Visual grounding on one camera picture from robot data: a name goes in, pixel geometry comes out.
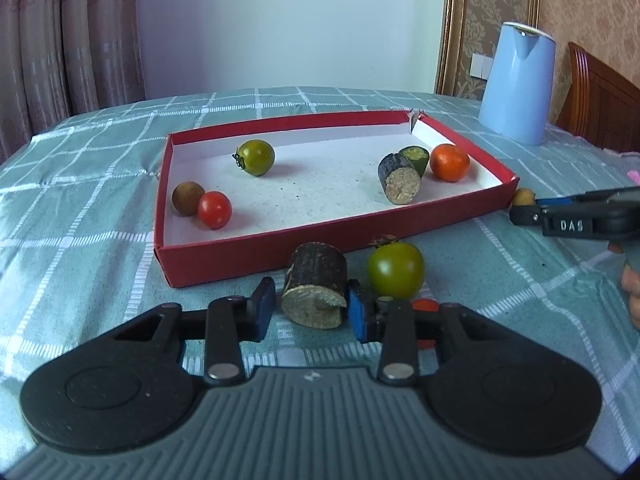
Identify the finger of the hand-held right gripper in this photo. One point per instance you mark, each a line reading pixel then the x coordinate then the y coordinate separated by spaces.
pixel 610 195
pixel 565 225

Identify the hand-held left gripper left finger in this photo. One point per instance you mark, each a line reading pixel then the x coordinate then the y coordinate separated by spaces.
pixel 262 310

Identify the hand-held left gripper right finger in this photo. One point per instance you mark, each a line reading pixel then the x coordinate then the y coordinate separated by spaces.
pixel 357 310

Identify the small yellowish longan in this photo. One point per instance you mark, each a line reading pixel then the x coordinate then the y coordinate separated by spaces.
pixel 522 196

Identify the dark sugarcane piece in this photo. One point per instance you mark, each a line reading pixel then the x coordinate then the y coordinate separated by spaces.
pixel 398 180
pixel 315 270

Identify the red cherry tomato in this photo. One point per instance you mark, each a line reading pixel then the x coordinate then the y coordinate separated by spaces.
pixel 215 209
pixel 425 305

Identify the red cardboard box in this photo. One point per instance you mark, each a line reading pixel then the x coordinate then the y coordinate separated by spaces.
pixel 320 185

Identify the orange tomato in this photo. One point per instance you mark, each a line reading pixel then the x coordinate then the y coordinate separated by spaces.
pixel 450 162

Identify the brown longan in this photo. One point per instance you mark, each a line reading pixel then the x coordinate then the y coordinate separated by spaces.
pixel 185 197

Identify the green tomato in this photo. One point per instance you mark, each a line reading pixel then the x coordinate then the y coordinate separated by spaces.
pixel 395 270
pixel 256 157

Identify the green cucumber piece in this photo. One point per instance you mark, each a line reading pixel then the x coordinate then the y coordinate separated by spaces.
pixel 417 156

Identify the person's right hand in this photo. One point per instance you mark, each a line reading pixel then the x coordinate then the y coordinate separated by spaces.
pixel 634 295

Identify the brown wooden chair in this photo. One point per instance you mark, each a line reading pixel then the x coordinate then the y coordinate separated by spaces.
pixel 600 95

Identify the blue electric kettle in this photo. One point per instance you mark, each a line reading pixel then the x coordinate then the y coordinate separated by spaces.
pixel 517 90

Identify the gold framed wallpaper panel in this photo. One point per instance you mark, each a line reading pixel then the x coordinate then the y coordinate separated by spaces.
pixel 457 35

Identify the green plaid tablecloth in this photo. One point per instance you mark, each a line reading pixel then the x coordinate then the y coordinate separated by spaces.
pixel 75 185

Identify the brown patterned curtain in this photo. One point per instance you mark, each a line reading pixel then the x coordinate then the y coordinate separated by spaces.
pixel 60 50

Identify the white wall switch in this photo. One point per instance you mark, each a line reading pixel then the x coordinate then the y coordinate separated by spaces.
pixel 482 66

